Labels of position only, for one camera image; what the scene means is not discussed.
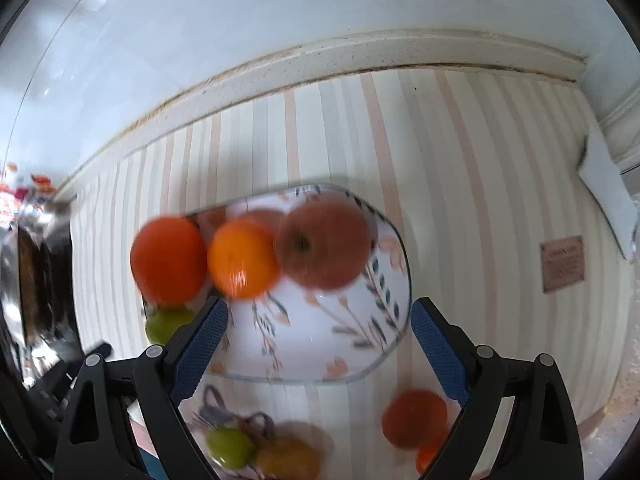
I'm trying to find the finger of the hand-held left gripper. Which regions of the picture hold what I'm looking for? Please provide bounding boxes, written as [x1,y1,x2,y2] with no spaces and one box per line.
[75,341,114,368]

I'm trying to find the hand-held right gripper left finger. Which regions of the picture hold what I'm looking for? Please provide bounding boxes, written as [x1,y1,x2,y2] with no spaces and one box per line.
[52,297,229,480]

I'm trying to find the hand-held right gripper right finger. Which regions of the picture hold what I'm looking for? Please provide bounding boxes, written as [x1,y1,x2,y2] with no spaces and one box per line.
[410,297,586,480]

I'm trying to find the deep orange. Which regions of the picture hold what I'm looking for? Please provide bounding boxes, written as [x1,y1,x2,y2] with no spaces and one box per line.
[130,215,209,307]

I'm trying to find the light orange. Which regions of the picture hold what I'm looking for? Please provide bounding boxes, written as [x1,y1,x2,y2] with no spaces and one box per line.
[207,220,281,301]

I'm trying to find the large floral plate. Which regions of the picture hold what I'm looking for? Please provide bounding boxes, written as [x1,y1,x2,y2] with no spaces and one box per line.
[185,184,414,386]

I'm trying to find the red apple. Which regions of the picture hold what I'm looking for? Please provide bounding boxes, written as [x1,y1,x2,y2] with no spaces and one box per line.
[273,199,374,291]

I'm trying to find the green fruit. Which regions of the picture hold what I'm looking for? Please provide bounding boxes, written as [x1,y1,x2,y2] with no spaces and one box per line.
[205,427,257,470]
[144,306,199,346]

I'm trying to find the shiny metal appliance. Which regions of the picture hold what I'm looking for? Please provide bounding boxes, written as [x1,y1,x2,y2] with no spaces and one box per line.
[0,199,85,391]

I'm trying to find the small tangerine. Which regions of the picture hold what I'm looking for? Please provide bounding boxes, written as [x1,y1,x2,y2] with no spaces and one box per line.
[415,439,451,475]

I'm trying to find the yellow-brown fruit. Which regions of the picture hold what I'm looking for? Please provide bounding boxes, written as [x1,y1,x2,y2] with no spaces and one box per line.
[255,436,322,480]

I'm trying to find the brown label card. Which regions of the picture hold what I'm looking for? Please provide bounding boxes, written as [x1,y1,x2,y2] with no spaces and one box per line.
[539,235,586,294]

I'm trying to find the striped table mat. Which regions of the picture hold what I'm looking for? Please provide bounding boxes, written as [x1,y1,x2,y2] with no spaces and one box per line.
[69,64,637,480]

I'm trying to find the colourful packets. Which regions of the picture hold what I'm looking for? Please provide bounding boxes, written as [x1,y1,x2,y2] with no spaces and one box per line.
[0,161,57,223]

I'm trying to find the white folded paper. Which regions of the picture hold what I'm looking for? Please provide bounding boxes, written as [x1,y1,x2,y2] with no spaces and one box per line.
[576,124,639,261]

